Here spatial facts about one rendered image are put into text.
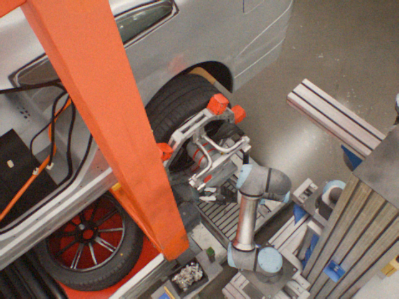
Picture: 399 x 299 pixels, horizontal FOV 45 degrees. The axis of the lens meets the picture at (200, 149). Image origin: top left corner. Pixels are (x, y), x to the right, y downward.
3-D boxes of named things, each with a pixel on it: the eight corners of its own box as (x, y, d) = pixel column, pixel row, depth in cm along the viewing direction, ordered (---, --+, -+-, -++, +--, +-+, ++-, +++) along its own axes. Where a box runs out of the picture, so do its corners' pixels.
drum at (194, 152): (203, 141, 290) (201, 130, 277) (227, 164, 282) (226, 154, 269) (186, 156, 286) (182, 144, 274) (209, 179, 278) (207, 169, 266)
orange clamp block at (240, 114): (226, 118, 292) (237, 109, 294) (235, 126, 289) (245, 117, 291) (226, 112, 286) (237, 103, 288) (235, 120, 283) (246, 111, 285)
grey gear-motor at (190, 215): (168, 187, 354) (161, 167, 323) (205, 228, 337) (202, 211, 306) (149, 203, 349) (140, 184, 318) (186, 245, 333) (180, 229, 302)
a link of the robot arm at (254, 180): (254, 276, 231) (270, 173, 212) (224, 270, 233) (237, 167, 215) (257, 263, 242) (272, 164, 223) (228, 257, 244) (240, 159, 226)
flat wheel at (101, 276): (87, 179, 341) (77, 165, 320) (163, 225, 321) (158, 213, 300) (26, 258, 317) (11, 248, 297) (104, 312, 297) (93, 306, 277)
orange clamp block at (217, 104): (214, 105, 269) (220, 93, 264) (223, 114, 266) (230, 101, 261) (206, 108, 264) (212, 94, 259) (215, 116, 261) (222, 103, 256)
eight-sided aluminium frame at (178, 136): (229, 137, 313) (226, 90, 265) (235, 144, 310) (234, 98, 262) (164, 189, 299) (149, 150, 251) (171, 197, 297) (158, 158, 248)
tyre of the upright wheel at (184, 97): (197, 52, 266) (106, 129, 257) (225, 76, 257) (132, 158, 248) (214, 106, 326) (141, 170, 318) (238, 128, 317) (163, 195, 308)
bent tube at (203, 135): (223, 119, 273) (222, 109, 263) (246, 141, 265) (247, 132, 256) (200, 138, 268) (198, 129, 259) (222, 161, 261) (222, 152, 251)
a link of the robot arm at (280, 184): (296, 169, 214) (290, 187, 261) (272, 166, 215) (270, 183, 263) (292, 195, 211) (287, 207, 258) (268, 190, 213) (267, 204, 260)
